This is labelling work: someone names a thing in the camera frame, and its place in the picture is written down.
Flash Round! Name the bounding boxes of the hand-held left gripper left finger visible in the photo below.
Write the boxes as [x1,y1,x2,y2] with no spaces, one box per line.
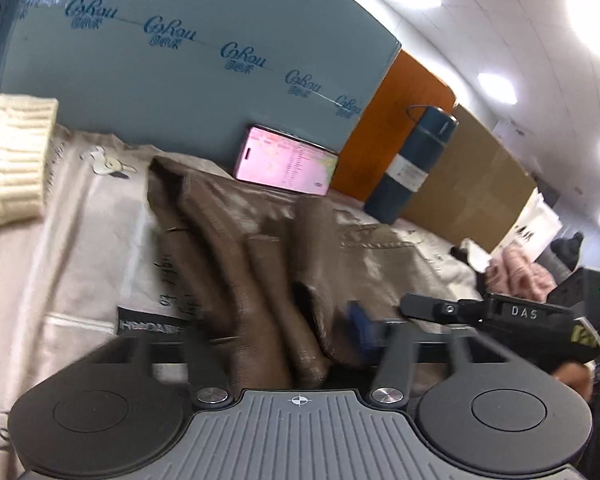
[75,332,231,408]

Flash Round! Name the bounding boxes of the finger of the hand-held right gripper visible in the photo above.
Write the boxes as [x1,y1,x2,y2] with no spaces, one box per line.
[400,291,488,323]

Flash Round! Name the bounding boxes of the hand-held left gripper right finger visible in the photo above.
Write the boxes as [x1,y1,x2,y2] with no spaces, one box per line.
[347,300,531,406]

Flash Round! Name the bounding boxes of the white garment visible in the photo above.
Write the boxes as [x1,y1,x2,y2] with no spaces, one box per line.
[460,239,495,271]

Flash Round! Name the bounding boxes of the brown garment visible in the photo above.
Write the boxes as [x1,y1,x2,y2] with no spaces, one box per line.
[146,155,381,391]

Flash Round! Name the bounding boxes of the person's right hand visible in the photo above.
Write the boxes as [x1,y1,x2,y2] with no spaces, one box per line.
[552,360,593,403]

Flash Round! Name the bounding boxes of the pink knitted sweater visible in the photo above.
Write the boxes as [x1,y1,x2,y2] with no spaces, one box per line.
[485,247,556,303]

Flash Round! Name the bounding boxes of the black printed label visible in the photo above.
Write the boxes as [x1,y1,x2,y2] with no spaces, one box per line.
[116,305,187,336]

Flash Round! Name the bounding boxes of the dark knit cloth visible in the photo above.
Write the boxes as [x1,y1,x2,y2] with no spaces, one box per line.
[537,232,586,281]

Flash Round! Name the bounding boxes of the black box with green light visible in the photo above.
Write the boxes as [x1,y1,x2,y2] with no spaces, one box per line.
[555,267,600,318]

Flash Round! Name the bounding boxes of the white printed bag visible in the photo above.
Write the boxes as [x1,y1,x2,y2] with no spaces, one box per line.
[492,190,563,261]

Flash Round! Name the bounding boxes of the brown cardboard box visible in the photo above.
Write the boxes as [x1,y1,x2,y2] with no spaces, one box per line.
[402,104,538,253]

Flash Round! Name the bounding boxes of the dark blue vacuum bottle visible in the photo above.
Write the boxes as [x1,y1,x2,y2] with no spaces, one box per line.
[364,105,459,226]

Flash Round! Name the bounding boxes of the cartoon printed bed sheet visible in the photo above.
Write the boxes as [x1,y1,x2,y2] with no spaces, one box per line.
[0,125,481,480]

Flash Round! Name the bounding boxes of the smartphone with lit screen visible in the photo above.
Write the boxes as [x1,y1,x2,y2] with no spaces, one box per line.
[233,125,340,197]

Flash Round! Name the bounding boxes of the orange board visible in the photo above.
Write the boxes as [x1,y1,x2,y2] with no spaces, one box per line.
[339,50,456,201]

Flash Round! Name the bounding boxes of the blue-grey printed box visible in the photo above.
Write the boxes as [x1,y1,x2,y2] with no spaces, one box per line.
[0,0,403,181]

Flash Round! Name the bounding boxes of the cream knitted sweater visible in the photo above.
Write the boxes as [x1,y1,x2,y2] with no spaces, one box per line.
[0,92,60,228]

